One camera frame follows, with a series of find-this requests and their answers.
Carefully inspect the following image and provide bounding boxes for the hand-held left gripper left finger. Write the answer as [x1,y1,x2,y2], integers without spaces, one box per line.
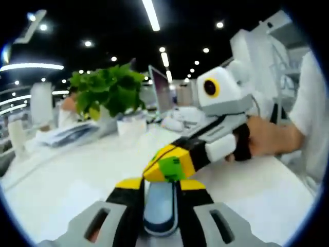
[37,177,145,247]

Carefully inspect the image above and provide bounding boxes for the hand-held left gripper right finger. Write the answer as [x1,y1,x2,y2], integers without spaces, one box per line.
[177,179,280,247]

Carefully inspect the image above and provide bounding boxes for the person's right hand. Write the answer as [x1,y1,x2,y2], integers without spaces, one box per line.
[246,115,280,160]

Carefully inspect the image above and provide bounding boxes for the white cardboard box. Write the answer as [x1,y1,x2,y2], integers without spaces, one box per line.
[116,117,148,137]

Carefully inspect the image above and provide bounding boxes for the white square pillar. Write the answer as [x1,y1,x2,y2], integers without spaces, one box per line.
[229,28,280,103]

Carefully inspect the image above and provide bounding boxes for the laptop with purple screen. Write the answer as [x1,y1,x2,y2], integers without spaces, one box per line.
[148,64,206,126]

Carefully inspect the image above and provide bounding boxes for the white storage shelf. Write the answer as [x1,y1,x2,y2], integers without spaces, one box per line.
[266,10,312,121]

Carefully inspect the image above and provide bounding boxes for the green potted plant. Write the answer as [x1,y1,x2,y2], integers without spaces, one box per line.
[69,63,147,138]

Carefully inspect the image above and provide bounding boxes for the stack of printed papers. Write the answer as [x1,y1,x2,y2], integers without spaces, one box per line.
[34,120,101,149]

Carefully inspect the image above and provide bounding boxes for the ceiling light strips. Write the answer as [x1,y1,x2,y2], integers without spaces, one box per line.
[0,0,173,115]

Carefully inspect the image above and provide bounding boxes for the white tall vase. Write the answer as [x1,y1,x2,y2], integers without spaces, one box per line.
[7,119,28,158]

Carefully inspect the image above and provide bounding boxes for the ceiling spot lights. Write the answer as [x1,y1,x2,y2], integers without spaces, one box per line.
[10,22,224,85]

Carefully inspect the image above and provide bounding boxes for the white column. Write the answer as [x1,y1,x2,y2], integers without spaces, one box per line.
[30,82,54,124]

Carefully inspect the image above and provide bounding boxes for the ceiling air conditioner vent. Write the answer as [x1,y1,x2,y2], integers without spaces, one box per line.
[13,9,47,44]

